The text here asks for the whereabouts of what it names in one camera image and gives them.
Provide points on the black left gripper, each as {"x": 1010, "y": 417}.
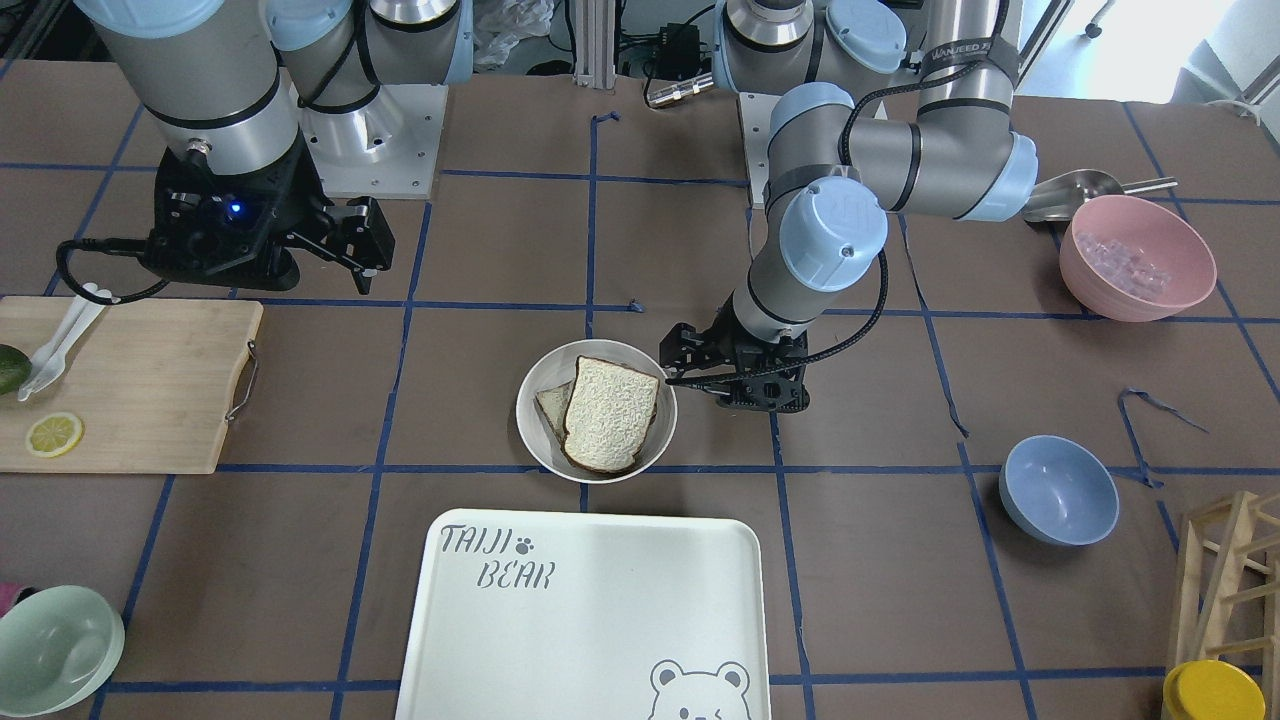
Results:
{"x": 716, "y": 346}

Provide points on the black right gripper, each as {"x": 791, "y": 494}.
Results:
{"x": 312, "y": 203}

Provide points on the bread slice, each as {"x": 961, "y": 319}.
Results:
{"x": 609, "y": 414}
{"x": 553, "y": 406}

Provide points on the cream round plate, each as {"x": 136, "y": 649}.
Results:
{"x": 559, "y": 366}

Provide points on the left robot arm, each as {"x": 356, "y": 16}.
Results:
{"x": 867, "y": 125}

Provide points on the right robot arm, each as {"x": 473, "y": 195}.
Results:
{"x": 248, "y": 94}

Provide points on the bread slice on plate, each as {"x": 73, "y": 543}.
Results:
{"x": 553, "y": 406}

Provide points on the wooden cutting board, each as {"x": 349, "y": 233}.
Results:
{"x": 153, "y": 383}

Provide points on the white plastic fork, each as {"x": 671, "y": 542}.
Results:
{"x": 60, "y": 350}

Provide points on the white plastic spoon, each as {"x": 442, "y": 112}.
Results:
{"x": 50, "y": 365}

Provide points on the lemon slice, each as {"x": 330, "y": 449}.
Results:
{"x": 54, "y": 435}

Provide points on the cream bear tray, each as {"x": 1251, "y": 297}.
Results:
{"x": 576, "y": 615}

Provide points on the blue bowl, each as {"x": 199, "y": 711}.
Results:
{"x": 1058, "y": 492}

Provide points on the metal scoop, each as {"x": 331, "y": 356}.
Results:
{"x": 1057, "y": 199}

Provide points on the pink bowl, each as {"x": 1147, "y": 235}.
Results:
{"x": 1168, "y": 241}

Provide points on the ice cubes pile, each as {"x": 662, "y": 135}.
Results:
{"x": 1127, "y": 269}

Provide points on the pink cup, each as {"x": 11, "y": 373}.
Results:
{"x": 13, "y": 593}

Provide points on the green bowl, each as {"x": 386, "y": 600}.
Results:
{"x": 57, "y": 648}

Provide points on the wooden cup rack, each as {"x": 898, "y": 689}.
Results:
{"x": 1227, "y": 559}

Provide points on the yellow cup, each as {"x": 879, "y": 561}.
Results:
{"x": 1211, "y": 689}

